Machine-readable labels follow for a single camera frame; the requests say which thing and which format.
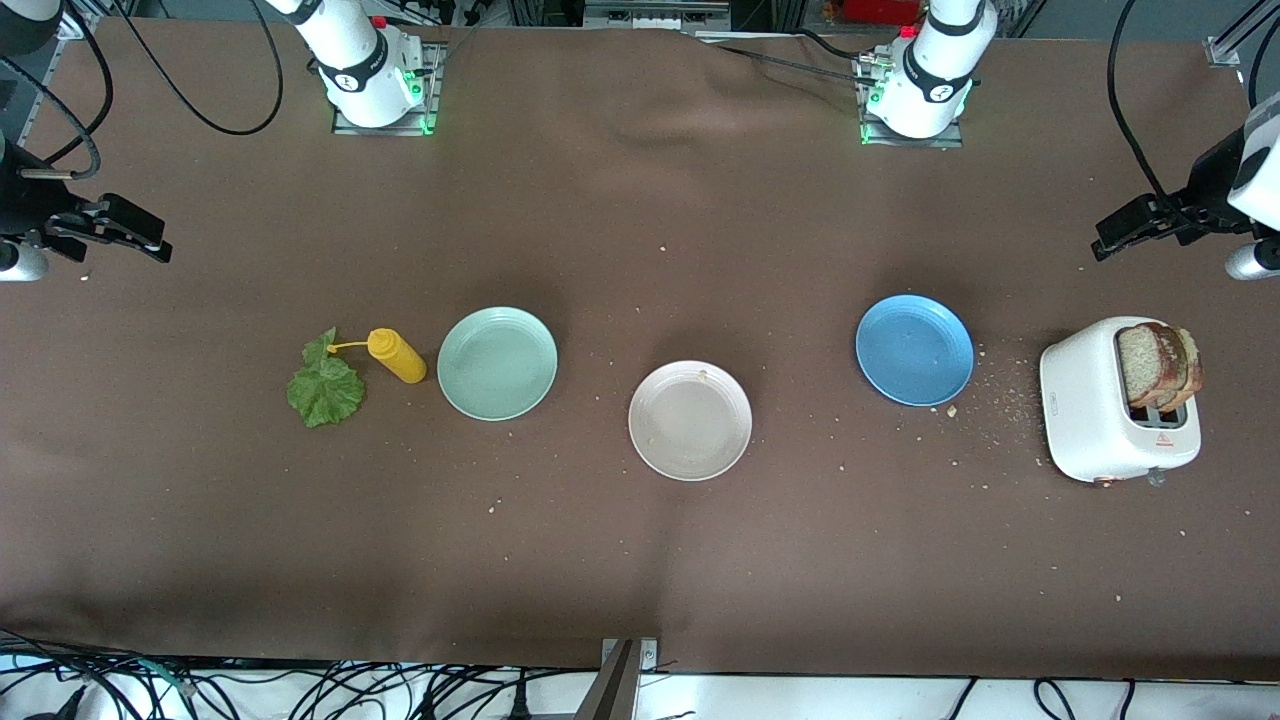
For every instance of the grey metal equipment box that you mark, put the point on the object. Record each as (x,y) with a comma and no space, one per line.
(650,12)

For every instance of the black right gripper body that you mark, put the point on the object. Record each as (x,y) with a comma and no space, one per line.
(28,205)

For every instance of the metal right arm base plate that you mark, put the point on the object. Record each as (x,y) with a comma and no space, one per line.
(432,100)

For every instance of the red box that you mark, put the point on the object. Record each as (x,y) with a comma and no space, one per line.
(880,10)

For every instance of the light green plate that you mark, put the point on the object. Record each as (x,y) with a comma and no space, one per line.
(497,365)

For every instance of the white two-slot toaster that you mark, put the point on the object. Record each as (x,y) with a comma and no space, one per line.
(1085,410)

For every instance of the beige plate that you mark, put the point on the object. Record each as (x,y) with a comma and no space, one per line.
(690,425)

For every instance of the metal table edge bracket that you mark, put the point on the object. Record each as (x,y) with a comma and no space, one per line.
(615,690)

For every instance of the brown table cloth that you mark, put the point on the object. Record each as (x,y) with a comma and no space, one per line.
(600,250)

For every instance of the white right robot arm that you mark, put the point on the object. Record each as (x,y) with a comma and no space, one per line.
(355,70)

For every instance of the brown bread slice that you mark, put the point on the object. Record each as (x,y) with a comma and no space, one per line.
(1140,365)
(1193,365)

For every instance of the aluminium frame profile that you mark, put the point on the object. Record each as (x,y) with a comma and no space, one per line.
(1225,50)
(80,25)

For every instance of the green lettuce leaf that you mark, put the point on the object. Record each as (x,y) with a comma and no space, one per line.
(325,395)

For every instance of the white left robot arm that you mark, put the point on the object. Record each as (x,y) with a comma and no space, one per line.
(930,80)

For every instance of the grey toaster power plug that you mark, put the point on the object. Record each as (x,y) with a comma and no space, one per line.
(1157,479)

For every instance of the blue plate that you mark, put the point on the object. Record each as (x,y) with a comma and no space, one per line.
(915,350)

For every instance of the yellow mustard squeeze bottle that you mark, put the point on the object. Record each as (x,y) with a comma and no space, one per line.
(400,360)

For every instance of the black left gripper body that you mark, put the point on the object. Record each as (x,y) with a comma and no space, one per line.
(1205,192)

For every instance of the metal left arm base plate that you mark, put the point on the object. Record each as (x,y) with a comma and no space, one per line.
(950,142)

